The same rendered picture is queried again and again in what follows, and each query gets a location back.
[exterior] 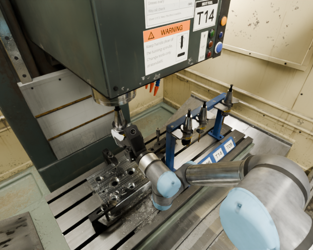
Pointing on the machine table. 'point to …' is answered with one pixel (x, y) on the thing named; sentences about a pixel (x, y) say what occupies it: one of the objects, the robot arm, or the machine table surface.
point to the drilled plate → (123, 165)
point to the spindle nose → (112, 99)
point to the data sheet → (167, 11)
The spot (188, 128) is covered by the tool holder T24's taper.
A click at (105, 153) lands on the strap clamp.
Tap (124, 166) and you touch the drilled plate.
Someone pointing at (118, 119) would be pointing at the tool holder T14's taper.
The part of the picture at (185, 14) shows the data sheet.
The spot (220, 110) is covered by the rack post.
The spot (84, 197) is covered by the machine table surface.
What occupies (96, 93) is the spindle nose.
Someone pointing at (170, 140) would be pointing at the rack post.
